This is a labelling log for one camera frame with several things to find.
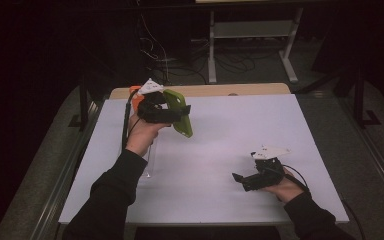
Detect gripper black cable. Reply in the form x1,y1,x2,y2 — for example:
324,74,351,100
121,89,140,151
281,164,368,240

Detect orange phone case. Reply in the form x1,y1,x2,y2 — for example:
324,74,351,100
129,85,145,112

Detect black metal stand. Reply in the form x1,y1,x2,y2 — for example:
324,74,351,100
68,74,98,133
353,64,383,129

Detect green cartoon phone case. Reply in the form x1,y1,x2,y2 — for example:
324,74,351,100
162,88,194,138

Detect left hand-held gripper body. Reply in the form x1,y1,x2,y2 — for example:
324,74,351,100
136,78,181,124

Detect white metal desk frame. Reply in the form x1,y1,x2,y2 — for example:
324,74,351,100
208,7,304,84

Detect tangle of floor cables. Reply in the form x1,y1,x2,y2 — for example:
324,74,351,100
136,0,281,86

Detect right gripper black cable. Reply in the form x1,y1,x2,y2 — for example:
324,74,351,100
281,164,368,240

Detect person's right hand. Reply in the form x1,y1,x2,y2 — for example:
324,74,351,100
263,169,306,204

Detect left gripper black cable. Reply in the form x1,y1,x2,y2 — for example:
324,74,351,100
121,89,140,151

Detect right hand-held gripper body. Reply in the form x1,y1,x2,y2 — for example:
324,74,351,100
242,145,292,193

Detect clear plastic tray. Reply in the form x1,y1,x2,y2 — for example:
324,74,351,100
119,99,158,179

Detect grey metal rail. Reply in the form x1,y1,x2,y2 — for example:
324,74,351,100
29,99,111,240
338,99,384,214

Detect person's left hand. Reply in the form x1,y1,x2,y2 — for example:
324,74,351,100
125,113,171,158

